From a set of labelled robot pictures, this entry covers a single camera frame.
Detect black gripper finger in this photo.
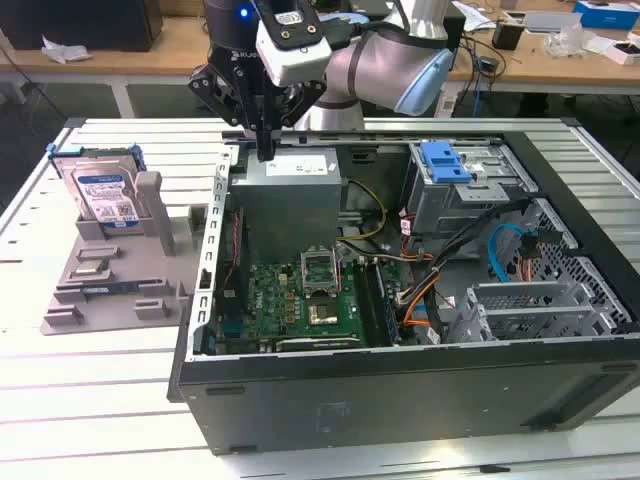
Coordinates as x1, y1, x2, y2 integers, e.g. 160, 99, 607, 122
187, 64, 268, 162
266, 80, 328, 162

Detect hard disk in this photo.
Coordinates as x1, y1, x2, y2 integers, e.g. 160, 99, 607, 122
47, 142, 146, 231

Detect blue disk bay latch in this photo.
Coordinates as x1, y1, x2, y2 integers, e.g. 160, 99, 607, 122
421, 142, 474, 184

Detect metal disk bay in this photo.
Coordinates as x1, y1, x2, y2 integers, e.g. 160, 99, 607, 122
402, 142, 539, 239

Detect wooden desk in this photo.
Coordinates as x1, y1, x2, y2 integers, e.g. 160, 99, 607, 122
0, 12, 640, 96

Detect grey power supply unit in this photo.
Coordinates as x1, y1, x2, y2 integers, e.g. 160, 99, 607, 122
227, 147, 349, 264

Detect large black box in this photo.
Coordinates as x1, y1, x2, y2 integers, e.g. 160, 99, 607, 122
0, 0, 164, 54

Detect crumpled white paper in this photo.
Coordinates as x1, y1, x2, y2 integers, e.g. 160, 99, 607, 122
39, 33, 94, 65

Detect small black box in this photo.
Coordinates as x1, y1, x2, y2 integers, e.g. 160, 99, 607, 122
442, 12, 469, 71

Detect metal socket cover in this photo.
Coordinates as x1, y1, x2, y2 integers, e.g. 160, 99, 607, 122
298, 244, 341, 296

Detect grey parts rack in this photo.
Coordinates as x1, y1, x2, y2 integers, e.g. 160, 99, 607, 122
39, 169, 209, 336

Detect green motherboard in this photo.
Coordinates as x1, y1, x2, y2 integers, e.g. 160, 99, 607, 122
214, 257, 421, 354

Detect black RAM slot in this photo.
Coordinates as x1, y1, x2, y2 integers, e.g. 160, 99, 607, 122
352, 257, 387, 349
372, 259, 402, 344

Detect CPU socket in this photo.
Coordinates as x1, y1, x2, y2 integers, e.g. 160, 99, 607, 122
305, 297, 341, 326

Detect CPU chip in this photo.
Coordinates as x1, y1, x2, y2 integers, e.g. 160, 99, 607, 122
72, 259, 111, 277

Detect RAM stick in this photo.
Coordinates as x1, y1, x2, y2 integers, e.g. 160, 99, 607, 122
82, 282, 144, 296

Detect grey tray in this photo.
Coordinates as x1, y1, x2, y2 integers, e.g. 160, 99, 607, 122
523, 10, 584, 34

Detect clear plastic bag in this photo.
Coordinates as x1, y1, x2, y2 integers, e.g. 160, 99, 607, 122
543, 23, 599, 57

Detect black PC case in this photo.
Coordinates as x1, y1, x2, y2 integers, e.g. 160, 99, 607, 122
167, 117, 640, 456

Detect grey metal drive cage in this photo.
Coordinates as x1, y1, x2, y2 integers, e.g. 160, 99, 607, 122
447, 279, 631, 344

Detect white box black inlay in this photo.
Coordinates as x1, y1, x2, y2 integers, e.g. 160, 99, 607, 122
597, 37, 640, 66

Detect blue cardboard box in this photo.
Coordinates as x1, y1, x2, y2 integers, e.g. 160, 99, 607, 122
572, 0, 640, 30

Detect yellow and black wires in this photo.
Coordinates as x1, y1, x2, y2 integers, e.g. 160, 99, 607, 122
339, 179, 389, 242

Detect black wire bundle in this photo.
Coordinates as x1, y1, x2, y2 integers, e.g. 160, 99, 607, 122
399, 197, 531, 306

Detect orange wire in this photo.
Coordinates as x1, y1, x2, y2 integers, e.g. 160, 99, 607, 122
399, 299, 437, 329

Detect blue data wire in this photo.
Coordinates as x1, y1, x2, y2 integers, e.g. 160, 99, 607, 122
487, 223, 526, 284

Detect black power wire connector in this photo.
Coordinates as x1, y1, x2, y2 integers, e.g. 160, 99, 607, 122
518, 227, 564, 259

